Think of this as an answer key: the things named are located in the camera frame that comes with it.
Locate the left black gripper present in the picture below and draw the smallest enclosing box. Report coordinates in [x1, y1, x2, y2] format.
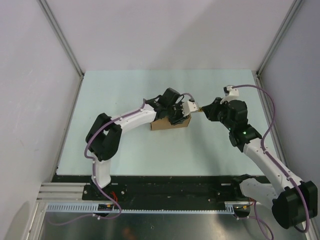
[166, 101, 190, 126]

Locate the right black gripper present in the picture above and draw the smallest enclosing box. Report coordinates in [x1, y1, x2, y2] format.
[202, 97, 234, 131]

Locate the brown cardboard express box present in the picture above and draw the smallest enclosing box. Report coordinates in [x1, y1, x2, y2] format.
[150, 115, 192, 131]

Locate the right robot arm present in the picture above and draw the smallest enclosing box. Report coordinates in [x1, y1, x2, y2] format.
[201, 97, 318, 229]

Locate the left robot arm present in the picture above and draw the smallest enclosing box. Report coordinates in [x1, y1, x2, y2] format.
[84, 88, 199, 200]

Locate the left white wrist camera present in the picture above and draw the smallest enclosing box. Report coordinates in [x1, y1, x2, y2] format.
[182, 100, 199, 117]

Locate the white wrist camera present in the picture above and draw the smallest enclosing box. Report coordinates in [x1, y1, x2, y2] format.
[220, 85, 240, 105]
[182, 100, 199, 117]

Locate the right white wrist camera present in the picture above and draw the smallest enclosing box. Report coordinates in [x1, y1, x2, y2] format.
[220, 85, 240, 105]

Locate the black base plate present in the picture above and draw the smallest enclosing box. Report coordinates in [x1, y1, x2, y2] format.
[52, 175, 252, 210]

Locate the white slotted cable duct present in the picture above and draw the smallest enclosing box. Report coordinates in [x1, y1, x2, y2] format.
[46, 202, 235, 215]

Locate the right aluminium frame post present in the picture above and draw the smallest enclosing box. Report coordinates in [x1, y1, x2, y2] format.
[255, 0, 305, 77]

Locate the aluminium frame post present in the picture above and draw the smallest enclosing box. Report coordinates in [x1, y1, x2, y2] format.
[255, 0, 305, 77]
[36, 0, 84, 80]

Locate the aluminium front rail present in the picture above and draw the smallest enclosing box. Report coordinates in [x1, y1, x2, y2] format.
[36, 182, 86, 203]

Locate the left aluminium frame post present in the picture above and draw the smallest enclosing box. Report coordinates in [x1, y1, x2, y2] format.
[36, 0, 84, 80]

